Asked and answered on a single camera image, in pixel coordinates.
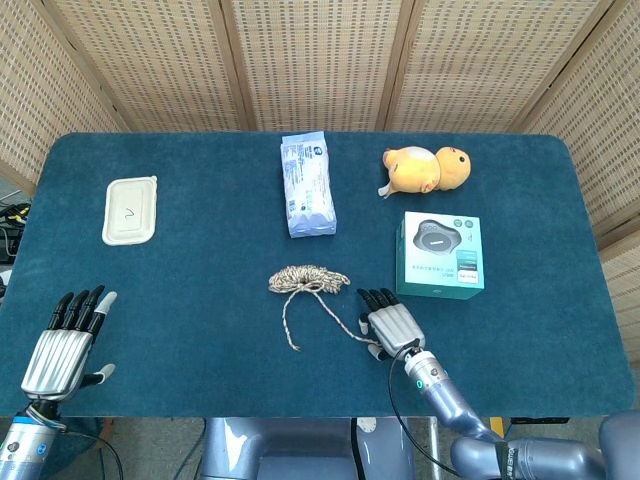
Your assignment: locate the white lidded food container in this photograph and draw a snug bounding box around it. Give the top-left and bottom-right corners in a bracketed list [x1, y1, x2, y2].
[101, 175, 159, 246]

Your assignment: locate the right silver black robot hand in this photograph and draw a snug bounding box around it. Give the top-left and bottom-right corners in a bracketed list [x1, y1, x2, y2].
[356, 287, 427, 362]

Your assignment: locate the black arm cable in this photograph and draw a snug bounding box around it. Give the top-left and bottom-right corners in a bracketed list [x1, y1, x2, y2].
[388, 339, 461, 477]
[64, 429, 126, 480]

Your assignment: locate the blue-grey robot torso base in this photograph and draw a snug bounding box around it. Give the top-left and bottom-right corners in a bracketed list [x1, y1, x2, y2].
[199, 417, 416, 480]

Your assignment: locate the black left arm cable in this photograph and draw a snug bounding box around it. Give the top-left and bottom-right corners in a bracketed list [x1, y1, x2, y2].
[64, 429, 126, 480]

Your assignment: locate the yellow plush toy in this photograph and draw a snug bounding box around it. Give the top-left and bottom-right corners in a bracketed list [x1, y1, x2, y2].
[378, 146, 472, 200]

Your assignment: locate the beige speckled rope bundle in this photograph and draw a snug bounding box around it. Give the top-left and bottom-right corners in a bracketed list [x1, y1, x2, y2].
[267, 264, 381, 353]

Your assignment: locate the black yellow floor equipment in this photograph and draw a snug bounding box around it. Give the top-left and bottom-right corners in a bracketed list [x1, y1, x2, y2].
[0, 199, 31, 264]

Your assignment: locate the teal speaker product box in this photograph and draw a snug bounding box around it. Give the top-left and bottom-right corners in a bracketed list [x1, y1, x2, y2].
[395, 210, 486, 301]

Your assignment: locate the blue white plastic package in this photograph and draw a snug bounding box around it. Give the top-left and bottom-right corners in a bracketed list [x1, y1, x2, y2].
[279, 130, 338, 239]

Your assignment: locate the dark blue table cloth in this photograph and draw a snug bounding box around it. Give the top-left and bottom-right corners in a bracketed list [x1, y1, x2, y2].
[0, 131, 636, 419]

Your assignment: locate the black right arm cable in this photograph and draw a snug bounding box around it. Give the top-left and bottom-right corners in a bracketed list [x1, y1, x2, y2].
[388, 339, 461, 477]

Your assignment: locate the woven bamboo folding screen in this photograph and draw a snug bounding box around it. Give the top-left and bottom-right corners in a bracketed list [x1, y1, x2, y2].
[0, 0, 640, 366]

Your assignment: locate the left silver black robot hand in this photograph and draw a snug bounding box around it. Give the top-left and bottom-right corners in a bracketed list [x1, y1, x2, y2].
[20, 284, 119, 401]

